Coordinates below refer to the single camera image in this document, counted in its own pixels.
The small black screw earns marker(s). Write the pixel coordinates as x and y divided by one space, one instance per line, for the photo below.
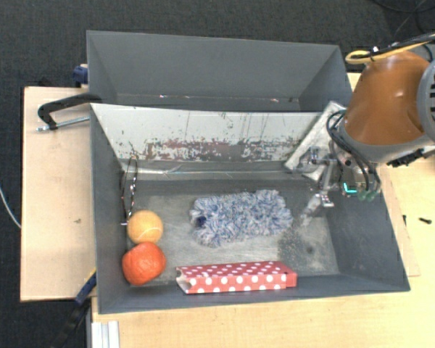
426 220

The yellow tennis ball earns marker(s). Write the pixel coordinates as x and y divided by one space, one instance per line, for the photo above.
145 227

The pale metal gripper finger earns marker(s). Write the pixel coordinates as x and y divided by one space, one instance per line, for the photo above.
323 198
313 155

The grey metal bin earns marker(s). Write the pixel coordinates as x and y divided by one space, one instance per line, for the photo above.
217 158

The blue and white fluffy cloth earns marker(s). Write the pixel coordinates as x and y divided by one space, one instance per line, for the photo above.
239 216

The red white-dotted box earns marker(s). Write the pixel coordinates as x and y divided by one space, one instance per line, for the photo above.
235 277

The orange fruit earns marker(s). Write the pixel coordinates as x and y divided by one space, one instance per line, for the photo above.
143 264

